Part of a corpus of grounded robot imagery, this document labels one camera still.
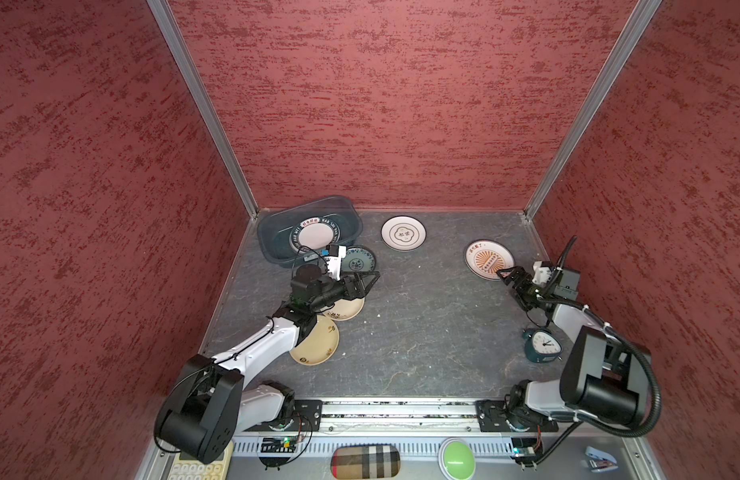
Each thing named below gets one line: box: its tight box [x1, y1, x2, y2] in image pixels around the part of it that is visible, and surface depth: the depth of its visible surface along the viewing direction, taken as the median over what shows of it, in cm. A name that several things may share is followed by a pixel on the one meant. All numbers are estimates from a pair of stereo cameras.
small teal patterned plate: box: [341, 245, 376, 272], surface depth 108 cm
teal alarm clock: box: [521, 328, 563, 363], surface depth 85 cm
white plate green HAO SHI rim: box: [289, 216, 341, 254], surface depth 112 cm
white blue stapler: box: [585, 446, 619, 473], surface depth 69 cm
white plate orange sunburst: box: [464, 239, 515, 281], surface depth 109 cm
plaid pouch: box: [330, 445, 401, 480], surface depth 67 cm
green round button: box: [438, 437, 477, 480], surface depth 69 cm
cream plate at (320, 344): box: [289, 315, 340, 366], surface depth 85 cm
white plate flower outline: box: [380, 215, 427, 251], surface depth 116 cm
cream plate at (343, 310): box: [320, 297, 365, 321], surface depth 94 cm
